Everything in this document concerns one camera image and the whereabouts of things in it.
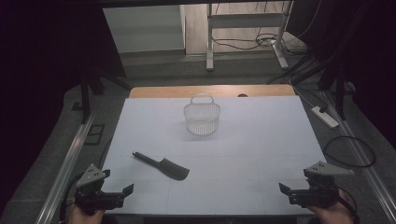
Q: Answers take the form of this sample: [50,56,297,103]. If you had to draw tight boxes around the right hand-held gripper cable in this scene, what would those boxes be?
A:
[337,186,361,224]

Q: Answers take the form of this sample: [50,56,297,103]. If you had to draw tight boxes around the black looped cable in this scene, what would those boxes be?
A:
[322,135,376,169]

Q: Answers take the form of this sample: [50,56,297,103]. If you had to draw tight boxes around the aluminium rail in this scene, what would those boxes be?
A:
[320,91,396,224]
[35,111,96,224]

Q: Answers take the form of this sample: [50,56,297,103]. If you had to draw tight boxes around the tangled black floor cables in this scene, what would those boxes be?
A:
[211,29,309,55]

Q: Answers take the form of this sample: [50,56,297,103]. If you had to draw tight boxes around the dark curtain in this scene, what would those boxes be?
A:
[286,0,396,148]
[0,0,127,200]

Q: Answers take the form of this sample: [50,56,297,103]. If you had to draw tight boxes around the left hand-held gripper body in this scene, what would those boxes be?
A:
[74,163,125,217]

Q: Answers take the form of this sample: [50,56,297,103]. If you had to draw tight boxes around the black spatula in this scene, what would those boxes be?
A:
[132,151,191,181]

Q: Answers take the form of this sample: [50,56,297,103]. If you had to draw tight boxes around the black floor frame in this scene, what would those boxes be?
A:
[83,123,106,146]

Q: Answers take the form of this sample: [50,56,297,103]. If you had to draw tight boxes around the hand-held gripper cable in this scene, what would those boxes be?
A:
[337,186,361,224]
[60,172,84,223]

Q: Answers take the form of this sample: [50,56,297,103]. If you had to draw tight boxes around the white mesh basket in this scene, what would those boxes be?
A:
[183,92,221,136]

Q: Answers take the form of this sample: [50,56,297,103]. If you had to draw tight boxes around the light grey panel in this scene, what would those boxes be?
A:
[102,4,187,54]

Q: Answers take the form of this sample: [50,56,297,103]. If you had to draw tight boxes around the person's right hand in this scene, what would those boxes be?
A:
[306,189,356,224]

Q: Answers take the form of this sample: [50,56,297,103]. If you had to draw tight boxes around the black tripod stand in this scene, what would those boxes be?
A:
[78,66,133,125]
[292,60,349,121]

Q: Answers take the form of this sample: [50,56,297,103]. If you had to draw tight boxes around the white power strip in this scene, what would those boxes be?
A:
[311,105,340,129]

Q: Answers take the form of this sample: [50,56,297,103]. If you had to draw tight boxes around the white metal stand frame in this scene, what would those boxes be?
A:
[205,0,294,72]

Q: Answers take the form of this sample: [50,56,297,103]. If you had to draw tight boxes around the left hand-held gripper cable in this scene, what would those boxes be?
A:
[60,172,84,223]

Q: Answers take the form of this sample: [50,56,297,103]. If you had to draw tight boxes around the person's left hand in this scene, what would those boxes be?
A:
[67,204,106,224]

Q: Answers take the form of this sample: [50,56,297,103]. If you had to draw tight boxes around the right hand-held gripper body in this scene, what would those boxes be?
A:
[289,161,356,209]

